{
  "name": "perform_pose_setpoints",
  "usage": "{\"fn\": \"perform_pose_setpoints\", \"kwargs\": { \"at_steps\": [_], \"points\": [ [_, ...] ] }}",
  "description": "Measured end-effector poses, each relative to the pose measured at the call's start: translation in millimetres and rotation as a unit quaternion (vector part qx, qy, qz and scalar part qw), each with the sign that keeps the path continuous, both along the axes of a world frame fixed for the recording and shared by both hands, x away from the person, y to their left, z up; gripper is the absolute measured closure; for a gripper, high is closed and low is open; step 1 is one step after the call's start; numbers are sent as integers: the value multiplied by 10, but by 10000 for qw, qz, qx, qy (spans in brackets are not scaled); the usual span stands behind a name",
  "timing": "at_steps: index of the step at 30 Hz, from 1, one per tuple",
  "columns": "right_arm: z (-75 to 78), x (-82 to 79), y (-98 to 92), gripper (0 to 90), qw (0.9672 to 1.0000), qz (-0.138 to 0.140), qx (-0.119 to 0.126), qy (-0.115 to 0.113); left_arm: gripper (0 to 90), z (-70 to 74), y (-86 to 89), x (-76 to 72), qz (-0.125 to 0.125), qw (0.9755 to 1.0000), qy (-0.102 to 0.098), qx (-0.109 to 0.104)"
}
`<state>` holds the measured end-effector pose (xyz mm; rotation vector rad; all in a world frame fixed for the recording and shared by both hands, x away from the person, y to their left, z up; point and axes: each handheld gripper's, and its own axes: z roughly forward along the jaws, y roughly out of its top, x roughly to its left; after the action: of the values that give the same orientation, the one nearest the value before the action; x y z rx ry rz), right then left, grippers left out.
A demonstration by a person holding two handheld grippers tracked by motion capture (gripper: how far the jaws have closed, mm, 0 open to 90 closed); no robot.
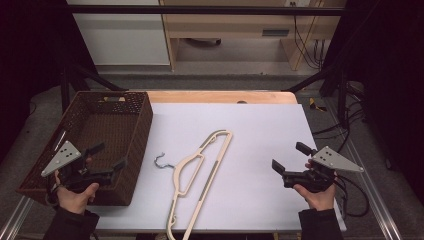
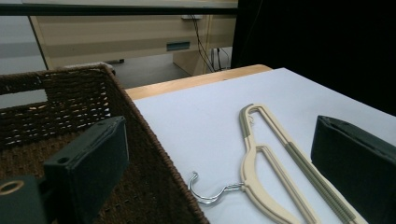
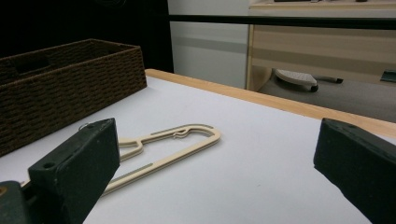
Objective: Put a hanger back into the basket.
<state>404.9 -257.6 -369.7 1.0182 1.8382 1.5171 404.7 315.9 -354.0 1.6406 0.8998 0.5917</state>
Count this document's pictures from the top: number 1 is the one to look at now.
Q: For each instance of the wooden desk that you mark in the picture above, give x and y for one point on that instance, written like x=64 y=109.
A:
x=230 y=23

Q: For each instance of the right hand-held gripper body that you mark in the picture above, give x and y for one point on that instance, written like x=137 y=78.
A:
x=336 y=161

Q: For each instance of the black curtain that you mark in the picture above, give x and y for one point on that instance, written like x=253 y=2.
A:
x=390 y=83
x=33 y=50

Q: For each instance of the aluminium rail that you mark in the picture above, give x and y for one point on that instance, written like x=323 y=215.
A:
x=373 y=196
x=15 y=220

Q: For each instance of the beige clothes hanger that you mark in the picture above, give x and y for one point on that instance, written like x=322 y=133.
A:
x=223 y=150

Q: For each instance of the black metal stand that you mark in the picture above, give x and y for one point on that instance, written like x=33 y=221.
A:
x=341 y=100
x=65 y=86

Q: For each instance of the black horizontal frame bar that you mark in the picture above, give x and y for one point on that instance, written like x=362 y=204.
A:
x=200 y=10

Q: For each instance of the white cabinet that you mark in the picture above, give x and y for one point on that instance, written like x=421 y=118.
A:
x=123 y=36

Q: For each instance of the yellow black tape piece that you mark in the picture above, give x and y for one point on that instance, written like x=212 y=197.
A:
x=315 y=105

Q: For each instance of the person's right hand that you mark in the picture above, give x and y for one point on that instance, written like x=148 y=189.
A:
x=318 y=200

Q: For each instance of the brown woven basket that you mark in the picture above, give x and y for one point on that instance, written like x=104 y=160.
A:
x=100 y=126

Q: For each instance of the person's left hand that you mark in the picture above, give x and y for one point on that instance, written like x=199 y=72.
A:
x=76 y=201

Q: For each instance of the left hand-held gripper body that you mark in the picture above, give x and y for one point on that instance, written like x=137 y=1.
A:
x=63 y=156

